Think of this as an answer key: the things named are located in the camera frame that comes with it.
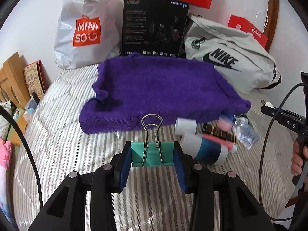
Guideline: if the white charger plug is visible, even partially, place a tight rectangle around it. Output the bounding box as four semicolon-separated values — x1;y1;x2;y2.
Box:
261;100;275;109

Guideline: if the pink patterned cloth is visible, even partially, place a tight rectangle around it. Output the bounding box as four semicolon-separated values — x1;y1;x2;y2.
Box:
0;139;16;227

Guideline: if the purple towel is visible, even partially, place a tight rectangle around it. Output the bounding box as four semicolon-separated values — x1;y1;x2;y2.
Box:
79;53;251;134

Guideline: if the white blue bottle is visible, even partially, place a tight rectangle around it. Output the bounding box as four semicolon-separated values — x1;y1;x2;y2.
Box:
180;134;228;166

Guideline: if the patterned book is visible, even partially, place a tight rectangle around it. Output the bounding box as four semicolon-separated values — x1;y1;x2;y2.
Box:
23;60;46;100

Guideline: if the wooden nightstand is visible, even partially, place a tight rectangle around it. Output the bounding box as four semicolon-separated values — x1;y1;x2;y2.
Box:
6;115;29;147

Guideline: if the white tape roll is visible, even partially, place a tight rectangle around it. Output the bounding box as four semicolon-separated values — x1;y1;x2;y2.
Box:
174;117;197;136

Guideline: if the right hand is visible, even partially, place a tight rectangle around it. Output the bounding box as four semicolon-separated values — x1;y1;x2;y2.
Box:
291;140;304;176

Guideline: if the white Miniso plastic bag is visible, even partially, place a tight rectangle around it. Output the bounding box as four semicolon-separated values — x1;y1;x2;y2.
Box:
54;0;120;69

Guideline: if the small red paper bag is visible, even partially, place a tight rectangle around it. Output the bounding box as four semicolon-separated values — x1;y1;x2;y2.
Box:
228;15;268;48

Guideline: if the clear plastic pill bag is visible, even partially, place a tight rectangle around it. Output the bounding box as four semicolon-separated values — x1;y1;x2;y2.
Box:
232;115;259;150

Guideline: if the black gold box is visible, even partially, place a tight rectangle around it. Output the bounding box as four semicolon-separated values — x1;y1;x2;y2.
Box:
202;124;236;144

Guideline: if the pink round case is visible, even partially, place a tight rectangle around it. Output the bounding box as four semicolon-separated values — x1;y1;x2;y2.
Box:
217;115;234;132

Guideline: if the black headset box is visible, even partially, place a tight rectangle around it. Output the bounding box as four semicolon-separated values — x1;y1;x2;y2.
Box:
122;0;189;57

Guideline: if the black cable left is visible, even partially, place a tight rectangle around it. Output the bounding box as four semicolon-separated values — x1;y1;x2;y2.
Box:
0;105;44;209

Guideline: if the teal binder clip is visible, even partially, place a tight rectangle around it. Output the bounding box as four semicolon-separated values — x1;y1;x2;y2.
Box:
131;114;174;167

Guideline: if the pink white tube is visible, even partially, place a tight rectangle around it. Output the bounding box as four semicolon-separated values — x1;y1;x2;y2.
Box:
202;134;238;153

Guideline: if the grey Nike bag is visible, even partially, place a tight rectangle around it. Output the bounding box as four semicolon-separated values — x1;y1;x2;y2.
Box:
184;14;282;94

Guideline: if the striped quilt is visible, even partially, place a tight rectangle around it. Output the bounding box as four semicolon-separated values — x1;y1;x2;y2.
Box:
13;65;295;230

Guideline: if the wooden chair back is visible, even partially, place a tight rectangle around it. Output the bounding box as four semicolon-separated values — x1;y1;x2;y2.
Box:
264;0;279;52

